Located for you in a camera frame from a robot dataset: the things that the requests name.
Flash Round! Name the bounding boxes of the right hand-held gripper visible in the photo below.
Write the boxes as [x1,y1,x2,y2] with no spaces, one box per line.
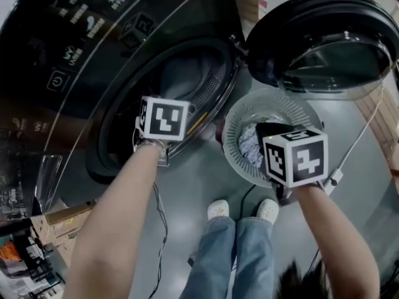
[255,121,330,206]

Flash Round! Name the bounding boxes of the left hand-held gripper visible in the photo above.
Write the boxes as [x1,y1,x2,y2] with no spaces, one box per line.
[133,95,191,168]

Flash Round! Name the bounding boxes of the dark grey garment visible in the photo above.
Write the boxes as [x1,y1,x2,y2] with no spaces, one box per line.
[160,52,221,105]

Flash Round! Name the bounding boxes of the blue white patterned clothes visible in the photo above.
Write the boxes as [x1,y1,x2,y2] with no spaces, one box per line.
[236,121,266,170]

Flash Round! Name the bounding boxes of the round slatted laundry basket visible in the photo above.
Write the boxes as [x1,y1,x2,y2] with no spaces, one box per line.
[221,87,325,189]

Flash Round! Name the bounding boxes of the black washing machine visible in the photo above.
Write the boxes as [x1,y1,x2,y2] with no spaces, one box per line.
[0,0,399,227]

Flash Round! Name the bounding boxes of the person's left forearm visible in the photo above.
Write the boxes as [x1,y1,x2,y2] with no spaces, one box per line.
[62,145,166,299]

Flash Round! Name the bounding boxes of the person's right forearm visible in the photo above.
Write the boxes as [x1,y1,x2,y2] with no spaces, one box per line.
[292,182,383,299]

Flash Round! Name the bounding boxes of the person's right white shoe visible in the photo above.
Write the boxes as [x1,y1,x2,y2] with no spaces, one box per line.
[256,197,280,225]

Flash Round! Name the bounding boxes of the person's white shoe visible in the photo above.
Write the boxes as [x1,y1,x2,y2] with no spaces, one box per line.
[256,197,280,225]
[206,198,231,221]

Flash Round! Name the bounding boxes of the person's left white shoe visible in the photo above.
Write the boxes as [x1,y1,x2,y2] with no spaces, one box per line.
[206,198,231,221]

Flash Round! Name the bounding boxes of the wooden slat platform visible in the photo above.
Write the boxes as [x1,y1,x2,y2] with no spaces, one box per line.
[354,87,399,178]

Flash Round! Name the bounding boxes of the person's blue jeans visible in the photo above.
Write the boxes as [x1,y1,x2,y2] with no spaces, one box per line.
[180,216,277,299]

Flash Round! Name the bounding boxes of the round black washer door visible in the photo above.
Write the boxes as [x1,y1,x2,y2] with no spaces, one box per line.
[244,0,399,102]

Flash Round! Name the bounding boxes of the cardboard box yellow label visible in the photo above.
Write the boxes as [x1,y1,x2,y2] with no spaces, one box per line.
[30,199,99,262]

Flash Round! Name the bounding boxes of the white cable with adapter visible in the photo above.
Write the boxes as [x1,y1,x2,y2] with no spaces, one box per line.
[322,82,390,195]

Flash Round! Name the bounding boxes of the thick black cable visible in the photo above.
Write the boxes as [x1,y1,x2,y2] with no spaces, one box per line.
[239,183,260,221]

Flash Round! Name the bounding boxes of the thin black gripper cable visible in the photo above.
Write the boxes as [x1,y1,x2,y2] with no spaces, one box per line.
[151,181,170,299]

